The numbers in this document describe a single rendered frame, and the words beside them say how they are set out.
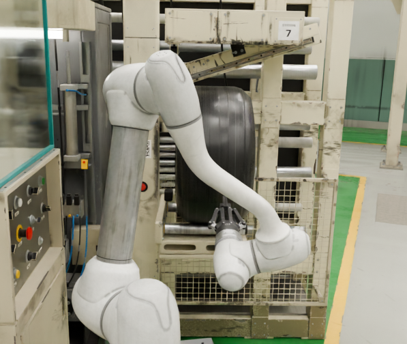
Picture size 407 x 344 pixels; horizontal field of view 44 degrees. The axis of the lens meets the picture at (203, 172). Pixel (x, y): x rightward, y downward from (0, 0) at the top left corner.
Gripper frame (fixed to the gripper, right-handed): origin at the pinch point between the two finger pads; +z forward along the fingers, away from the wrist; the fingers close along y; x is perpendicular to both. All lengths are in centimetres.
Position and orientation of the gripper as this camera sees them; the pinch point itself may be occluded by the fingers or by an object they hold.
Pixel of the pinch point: (225, 204)
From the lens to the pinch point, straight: 181.8
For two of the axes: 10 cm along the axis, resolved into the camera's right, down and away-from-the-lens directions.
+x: -0.2, 8.7, 4.9
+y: -10.0, -0.1, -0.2
